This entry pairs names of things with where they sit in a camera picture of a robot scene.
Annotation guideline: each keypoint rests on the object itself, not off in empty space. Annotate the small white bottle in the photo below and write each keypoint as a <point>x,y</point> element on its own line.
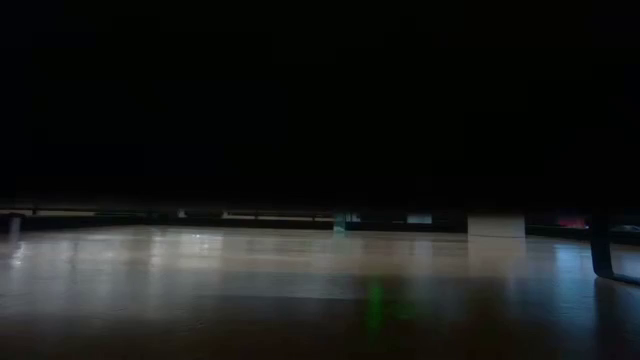
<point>339,222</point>

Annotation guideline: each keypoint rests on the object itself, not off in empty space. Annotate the green plant in white pot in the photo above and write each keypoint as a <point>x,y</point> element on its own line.
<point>495,226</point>

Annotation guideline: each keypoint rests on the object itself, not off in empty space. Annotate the black curved bar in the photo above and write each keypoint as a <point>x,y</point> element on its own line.
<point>601,255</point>

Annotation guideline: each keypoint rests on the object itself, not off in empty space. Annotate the black aluminium table frame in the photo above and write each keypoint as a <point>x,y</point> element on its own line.
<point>250,224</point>

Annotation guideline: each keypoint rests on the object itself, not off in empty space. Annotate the short grey upright post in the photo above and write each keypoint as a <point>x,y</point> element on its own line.
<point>14,226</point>

